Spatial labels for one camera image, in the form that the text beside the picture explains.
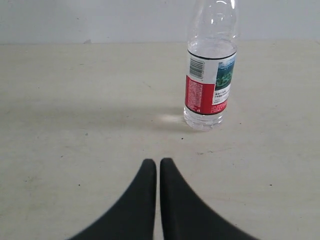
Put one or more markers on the clear plastic water bottle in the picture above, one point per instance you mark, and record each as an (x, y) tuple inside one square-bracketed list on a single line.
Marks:
[(211, 54)]

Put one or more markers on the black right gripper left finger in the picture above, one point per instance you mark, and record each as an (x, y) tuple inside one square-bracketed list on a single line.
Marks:
[(132, 216)]

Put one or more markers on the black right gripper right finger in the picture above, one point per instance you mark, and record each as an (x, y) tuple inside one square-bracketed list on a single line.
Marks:
[(185, 216)]

